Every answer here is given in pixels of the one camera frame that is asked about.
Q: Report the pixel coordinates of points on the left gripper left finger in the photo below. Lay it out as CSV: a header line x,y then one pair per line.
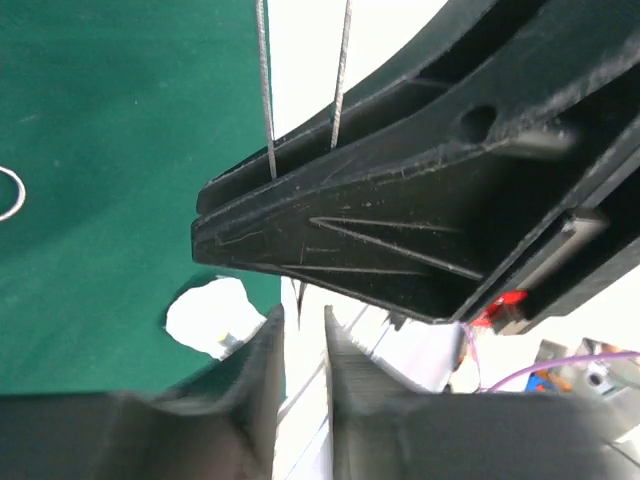
x,y
218,424

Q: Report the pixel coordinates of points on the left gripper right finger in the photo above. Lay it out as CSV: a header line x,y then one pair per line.
x,y
383,429

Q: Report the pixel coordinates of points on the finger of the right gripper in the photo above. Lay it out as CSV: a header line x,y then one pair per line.
x,y
478,74
553,211

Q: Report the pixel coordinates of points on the thin steel tweezers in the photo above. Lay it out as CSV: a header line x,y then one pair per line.
x,y
337,104

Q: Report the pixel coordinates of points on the clear plastic blister pack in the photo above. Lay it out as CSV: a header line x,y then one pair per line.
x,y
215,319

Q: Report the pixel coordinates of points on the green surgical cloth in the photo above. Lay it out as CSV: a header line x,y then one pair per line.
x,y
114,114

